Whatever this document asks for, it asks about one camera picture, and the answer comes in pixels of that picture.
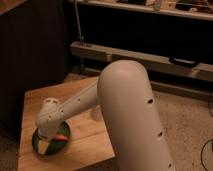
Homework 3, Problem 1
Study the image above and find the white paper cup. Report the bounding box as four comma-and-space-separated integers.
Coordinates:
91, 106, 102, 121

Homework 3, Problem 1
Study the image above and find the wooden table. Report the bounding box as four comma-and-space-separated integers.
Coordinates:
17, 77, 114, 171

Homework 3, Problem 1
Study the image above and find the grey metal rail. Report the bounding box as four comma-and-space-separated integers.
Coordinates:
70, 41, 213, 82

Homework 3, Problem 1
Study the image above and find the metal pole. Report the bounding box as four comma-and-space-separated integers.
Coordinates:
74, 0, 84, 45

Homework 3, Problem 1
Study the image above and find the black handle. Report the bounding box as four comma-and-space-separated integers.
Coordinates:
169, 57, 199, 68

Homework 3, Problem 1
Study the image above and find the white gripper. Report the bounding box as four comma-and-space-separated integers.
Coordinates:
38, 129, 55, 146

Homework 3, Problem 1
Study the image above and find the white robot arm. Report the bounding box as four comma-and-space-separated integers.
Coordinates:
36, 60, 176, 171

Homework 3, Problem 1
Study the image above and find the black cable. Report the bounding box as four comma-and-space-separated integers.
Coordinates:
200, 96, 213, 171

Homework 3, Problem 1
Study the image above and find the cluttered shelf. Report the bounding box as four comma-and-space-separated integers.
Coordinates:
68, 0, 213, 21

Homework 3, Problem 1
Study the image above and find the green plate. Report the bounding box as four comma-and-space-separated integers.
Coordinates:
32, 122, 71, 155

